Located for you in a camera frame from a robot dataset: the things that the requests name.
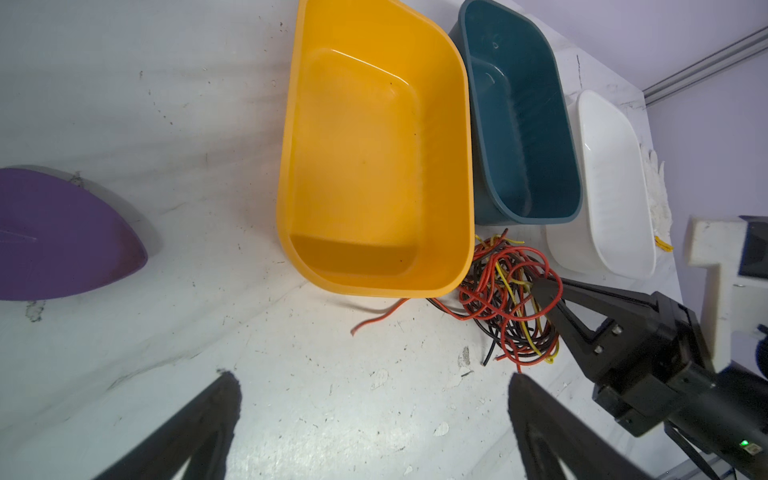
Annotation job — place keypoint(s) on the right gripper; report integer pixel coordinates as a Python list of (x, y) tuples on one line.
[(655, 379)]

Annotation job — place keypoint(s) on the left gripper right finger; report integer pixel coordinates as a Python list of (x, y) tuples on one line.
[(550, 437)]

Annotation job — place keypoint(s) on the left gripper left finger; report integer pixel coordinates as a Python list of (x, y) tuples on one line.
[(195, 441)]

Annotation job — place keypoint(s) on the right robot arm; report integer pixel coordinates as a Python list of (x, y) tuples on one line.
[(729, 420)]

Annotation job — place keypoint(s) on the white plastic bin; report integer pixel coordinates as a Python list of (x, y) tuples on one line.
[(613, 231)]

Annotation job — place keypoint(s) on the white work glove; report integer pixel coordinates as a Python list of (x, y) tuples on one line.
[(660, 211)]

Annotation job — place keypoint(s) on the teal plastic bin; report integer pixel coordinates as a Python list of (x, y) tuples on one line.
[(525, 166)]

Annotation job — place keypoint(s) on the purple plastic object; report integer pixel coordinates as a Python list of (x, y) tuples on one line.
[(60, 240)]

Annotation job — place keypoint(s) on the yellow plastic bin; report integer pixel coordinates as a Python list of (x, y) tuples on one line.
[(375, 194)]

